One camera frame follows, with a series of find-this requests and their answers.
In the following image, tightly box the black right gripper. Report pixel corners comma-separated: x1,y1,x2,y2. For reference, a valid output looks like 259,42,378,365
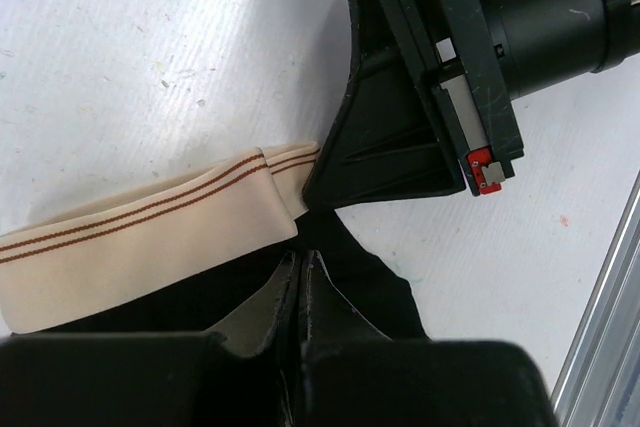
303,0,524,209

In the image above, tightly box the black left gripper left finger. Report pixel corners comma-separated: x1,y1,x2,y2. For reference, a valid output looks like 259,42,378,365
1,253,301,426

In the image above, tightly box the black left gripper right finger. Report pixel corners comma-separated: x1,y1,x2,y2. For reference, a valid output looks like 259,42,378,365
298,251,558,426

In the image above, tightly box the black underwear tan waistband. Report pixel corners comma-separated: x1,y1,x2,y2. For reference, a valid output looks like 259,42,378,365
1,143,424,356

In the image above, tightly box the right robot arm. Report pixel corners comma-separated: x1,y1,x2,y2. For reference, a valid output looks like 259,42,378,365
303,0,639,210

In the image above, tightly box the aluminium front rail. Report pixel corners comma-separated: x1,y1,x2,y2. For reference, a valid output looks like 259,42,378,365
552,182,640,426

